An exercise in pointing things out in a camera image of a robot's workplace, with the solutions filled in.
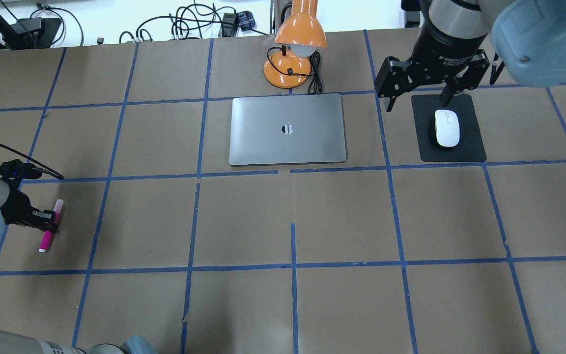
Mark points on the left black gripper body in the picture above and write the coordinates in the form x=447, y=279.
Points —
x=12, y=202

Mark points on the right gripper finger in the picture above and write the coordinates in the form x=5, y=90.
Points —
x=453, y=86
x=393, y=80

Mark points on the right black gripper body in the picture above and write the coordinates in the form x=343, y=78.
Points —
x=444, y=46

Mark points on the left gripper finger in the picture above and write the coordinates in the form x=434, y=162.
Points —
x=38, y=219

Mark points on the pink marker pen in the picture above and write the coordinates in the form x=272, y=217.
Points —
x=51, y=230

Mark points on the white computer mouse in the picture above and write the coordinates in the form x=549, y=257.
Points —
x=446, y=128

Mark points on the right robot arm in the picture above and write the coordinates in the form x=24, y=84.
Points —
x=525, y=37

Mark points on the black mousepad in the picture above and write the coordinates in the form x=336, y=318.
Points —
x=470, y=148

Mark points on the silver laptop notebook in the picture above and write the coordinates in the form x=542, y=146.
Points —
x=292, y=129

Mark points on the orange desk lamp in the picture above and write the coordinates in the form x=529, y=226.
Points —
x=295, y=59

